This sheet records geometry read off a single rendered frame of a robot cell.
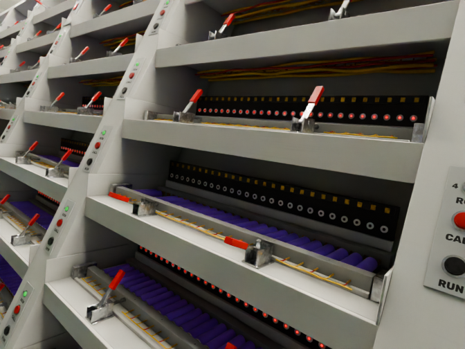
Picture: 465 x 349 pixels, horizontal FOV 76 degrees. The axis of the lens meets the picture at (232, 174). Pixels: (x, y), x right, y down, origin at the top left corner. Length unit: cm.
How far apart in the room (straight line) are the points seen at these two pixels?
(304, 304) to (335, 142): 20
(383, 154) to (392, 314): 17
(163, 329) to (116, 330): 8
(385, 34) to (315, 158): 20
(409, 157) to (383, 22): 21
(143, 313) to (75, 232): 26
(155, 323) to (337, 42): 54
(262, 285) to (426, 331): 17
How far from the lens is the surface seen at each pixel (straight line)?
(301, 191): 56
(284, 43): 57
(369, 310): 37
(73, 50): 149
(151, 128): 66
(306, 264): 42
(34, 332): 82
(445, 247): 35
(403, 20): 51
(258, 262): 41
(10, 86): 212
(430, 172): 37
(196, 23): 93
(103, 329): 61
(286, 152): 44
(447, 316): 35
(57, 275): 77
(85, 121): 93
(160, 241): 52
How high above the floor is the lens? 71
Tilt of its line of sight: 11 degrees up
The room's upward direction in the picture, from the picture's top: 21 degrees clockwise
